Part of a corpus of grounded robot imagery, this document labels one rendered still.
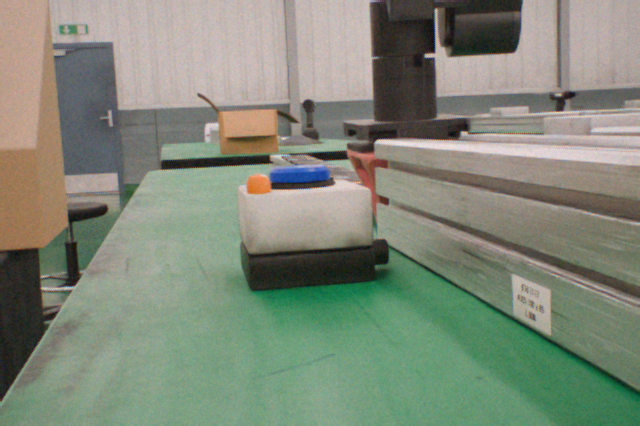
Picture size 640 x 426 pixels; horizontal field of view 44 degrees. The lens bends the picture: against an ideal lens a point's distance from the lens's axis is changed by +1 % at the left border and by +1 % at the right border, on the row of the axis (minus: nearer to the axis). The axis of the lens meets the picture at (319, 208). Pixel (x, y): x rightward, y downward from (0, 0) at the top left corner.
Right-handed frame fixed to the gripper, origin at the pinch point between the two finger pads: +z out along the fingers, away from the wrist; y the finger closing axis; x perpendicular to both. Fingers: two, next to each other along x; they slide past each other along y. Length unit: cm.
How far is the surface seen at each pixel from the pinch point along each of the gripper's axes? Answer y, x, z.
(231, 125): 9, 205, 4
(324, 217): -13.1, -21.3, -5.0
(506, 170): -6.7, -33.0, -8.7
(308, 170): -13.4, -19.0, -7.7
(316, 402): -18.5, -41.3, -2.1
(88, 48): -70, 1096, -56
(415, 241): -5.7, -17.3, -1.9
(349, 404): -17.4, -41.9, -2.1
